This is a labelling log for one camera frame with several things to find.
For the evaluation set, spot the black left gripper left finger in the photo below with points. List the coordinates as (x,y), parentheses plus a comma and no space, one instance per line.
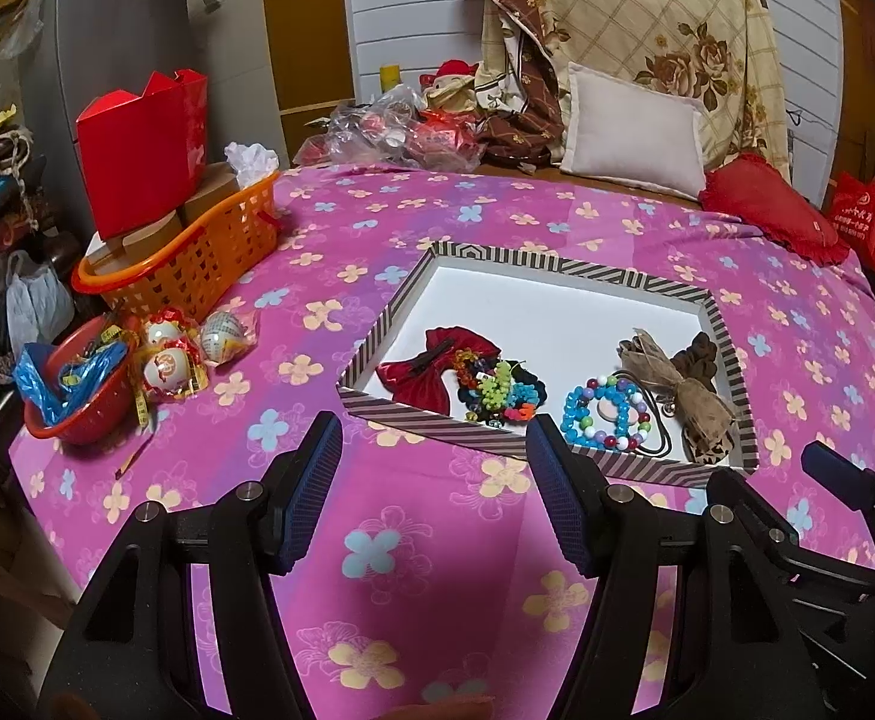
(130,650)

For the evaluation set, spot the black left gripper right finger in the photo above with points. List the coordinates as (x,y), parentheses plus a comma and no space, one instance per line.
(736,650)

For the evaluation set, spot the striped white jewelry box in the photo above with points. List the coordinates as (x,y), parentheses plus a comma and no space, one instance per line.
(563,318)

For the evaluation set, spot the beige fabric hair bow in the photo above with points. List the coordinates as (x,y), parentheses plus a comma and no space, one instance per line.
(707,421)

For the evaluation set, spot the brown scrunchie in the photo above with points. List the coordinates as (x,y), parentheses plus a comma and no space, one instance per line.
(698,361)

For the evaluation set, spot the pencil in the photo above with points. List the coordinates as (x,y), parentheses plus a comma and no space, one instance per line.
(126,465)

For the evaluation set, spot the red plastic bowl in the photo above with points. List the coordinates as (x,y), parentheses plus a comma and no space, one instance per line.
(112,402)

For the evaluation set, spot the red velvet bow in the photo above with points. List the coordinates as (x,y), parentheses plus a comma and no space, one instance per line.
(417,382)

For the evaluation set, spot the blue plastic wrapper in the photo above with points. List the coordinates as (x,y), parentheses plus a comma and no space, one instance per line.
(58,396)

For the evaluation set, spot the red shopping bag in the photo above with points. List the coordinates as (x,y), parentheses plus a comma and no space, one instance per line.
(852,213)

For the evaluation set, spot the red cushion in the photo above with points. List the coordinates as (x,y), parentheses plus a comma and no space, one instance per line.
(752,189)

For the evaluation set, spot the white plastic bag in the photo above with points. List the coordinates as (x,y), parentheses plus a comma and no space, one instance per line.
(38,306)

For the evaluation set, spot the orange plastic basket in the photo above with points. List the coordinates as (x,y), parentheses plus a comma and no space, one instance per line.
(193,271)

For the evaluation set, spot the beige pillow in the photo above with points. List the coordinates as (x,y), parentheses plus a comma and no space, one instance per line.
(625,133)

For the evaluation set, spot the clear plastic bag of items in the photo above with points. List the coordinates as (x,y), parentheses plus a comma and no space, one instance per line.
(397,128)

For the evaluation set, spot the santa plush toy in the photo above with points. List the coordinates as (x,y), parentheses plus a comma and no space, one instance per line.
(450,87)

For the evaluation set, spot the floral beige quilt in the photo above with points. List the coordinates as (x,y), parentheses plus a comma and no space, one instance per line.
(721,54)

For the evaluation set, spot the red gift bag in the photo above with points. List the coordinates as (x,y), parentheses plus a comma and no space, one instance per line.
(142,155)

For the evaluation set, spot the white tissue paper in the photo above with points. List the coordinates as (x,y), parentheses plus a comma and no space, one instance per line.
(250,163)

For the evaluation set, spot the grey refrigerator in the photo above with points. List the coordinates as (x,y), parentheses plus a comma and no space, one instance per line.
(85,48)

